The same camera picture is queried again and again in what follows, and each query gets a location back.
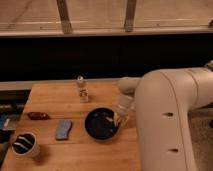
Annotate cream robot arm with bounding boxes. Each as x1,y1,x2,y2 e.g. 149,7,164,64
116,67,213,171

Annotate black ceramic bowl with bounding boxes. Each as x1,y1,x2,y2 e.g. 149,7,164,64
84,107,119,141

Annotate white paper cup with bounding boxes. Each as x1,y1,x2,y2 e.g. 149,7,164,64
12,132,40,158

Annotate right wooden post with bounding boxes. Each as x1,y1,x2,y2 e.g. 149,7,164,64
124,0,137,32

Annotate left wooden post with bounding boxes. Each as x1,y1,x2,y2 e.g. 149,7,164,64
56,0,72,34

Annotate clear plastic bottle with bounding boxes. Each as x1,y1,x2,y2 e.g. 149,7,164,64
77,76,89,103

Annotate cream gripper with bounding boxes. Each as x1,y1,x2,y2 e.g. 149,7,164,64
113,94,134,126

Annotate wooden post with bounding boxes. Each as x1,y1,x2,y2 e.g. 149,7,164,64
56,0,72,34
124,0,137,32

